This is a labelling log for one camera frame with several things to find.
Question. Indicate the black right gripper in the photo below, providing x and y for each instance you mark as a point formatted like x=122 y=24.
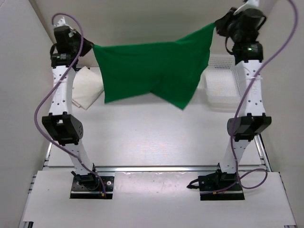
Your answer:
x=222 y=24

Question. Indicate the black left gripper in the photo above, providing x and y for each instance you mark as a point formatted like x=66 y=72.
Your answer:
x=87 y=46

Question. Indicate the white t-shirt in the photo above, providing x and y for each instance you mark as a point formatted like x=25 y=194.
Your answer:
x=87 y=87

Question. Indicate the green t-shirt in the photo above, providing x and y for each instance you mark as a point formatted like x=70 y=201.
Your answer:
x=170 y=70

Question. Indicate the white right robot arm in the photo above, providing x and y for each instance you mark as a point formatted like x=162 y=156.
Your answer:
x=250 y=118

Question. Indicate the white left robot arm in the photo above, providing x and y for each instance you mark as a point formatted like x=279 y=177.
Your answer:
x=61 y=125

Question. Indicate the white plastic laundry basket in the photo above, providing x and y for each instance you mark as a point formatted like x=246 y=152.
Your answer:
x=220 y=82

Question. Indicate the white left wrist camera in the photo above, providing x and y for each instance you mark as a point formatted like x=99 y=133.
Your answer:
x=61 y=22

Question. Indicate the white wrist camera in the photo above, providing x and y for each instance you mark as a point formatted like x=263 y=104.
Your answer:
x=61 y=22
x=248 y=4

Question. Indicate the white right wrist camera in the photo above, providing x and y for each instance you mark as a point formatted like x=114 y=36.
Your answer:
x=248 y=4

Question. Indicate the aluminium table frame rail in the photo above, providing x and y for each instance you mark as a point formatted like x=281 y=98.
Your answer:
x=262 y=152

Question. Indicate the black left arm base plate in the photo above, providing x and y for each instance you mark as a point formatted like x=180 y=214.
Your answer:
x=89 y=187

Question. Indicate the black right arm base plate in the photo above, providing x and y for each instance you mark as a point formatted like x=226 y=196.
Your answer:
x=217 y=186

